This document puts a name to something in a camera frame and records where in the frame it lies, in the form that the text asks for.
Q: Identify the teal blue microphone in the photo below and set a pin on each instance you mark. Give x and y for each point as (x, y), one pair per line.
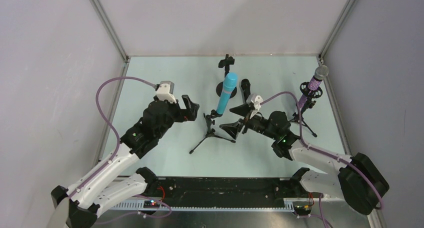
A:
(228, 85)

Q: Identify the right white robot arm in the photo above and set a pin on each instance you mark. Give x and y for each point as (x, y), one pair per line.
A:
(355, 179)

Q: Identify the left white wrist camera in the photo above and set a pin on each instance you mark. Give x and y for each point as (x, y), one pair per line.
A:
(164, 92)

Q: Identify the purple glitter microphone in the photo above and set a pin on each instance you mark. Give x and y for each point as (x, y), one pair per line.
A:
(311, 90)

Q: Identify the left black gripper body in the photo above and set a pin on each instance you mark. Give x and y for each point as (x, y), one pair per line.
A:
(181, 110)

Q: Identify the black orange-tipped microphone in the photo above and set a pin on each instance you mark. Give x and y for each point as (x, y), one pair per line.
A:
(245, 87)

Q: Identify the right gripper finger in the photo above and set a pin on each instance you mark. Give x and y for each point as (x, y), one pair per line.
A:
(243, 110)
(233, 129)

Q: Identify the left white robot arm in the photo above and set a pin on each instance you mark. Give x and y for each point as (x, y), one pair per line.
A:
(82, 203)

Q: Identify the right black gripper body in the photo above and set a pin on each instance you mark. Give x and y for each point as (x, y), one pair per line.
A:
(244, 119)

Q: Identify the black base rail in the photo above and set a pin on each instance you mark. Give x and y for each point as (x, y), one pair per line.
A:
(225, 192)

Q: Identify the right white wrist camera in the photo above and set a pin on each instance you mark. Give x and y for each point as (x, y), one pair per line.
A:
(254, 102)

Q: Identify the black tripod clip stand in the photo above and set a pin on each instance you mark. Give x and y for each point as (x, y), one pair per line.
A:
(211, 132)

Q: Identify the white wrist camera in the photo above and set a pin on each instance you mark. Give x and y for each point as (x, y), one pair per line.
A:
(164, 92)
(254, 102)

